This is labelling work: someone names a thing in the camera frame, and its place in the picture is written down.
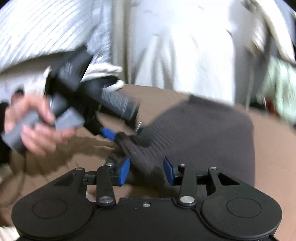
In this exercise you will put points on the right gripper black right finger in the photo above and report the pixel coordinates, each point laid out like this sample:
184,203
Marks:
227,205

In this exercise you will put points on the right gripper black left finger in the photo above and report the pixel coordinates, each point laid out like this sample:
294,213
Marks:
65,205

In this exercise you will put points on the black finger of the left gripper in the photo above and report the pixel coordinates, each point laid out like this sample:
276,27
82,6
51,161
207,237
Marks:
108,134

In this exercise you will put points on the dark grey knit sweater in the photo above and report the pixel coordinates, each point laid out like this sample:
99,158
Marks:
197,132

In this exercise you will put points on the person's left hand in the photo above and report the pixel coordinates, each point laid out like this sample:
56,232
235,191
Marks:
42,138

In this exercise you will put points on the black folded garment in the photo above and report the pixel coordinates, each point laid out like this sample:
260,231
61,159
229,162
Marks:
103,82

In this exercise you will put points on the crumpled silver foil curtain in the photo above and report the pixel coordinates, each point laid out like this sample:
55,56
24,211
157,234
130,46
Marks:
99,43

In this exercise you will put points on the brown bed sheet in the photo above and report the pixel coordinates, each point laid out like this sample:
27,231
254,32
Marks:
274,144

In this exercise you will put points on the silver quilted insulation panel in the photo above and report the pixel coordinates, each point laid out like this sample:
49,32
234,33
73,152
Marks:
30,29

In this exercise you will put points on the beige curtain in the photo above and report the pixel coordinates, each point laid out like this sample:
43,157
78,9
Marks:
121,38

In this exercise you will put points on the white cloth draped chair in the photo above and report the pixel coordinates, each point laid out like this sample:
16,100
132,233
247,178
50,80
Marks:
183,46

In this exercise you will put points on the pale green hanging garment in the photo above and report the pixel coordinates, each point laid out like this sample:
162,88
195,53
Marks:
279,86

